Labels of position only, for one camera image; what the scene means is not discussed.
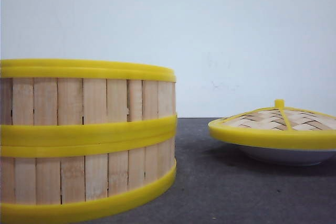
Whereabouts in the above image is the white plate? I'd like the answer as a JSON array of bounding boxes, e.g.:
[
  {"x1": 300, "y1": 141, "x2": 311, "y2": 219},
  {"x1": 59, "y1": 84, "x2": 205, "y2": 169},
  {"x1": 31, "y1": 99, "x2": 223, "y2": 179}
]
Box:
[{"x1": 237, "y1": 145, "x2": 335, "y2": 166}]

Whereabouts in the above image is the woven bamboo steamer lid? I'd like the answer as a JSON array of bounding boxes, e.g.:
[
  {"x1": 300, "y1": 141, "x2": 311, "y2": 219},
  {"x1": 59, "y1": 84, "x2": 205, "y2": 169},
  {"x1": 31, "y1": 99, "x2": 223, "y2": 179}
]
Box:
[{"x1": 208, "y1": 99, "x2": 335, "y2": 151}]

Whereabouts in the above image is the bamboo steamer drawer single bun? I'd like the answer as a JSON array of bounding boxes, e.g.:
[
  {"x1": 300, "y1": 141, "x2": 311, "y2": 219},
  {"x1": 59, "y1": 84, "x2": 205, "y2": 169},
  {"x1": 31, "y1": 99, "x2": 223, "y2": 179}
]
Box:
[{"x1": 1, "y1": 59, "x2": 177, "y2": 157}]

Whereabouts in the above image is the bamboo steamer drawer with buns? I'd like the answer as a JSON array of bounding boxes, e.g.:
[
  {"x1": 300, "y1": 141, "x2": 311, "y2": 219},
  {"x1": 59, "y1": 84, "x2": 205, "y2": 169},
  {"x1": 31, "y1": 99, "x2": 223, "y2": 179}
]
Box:
[{"x1": 1, "y1": 137, "x2": 176, "y2": 223}]

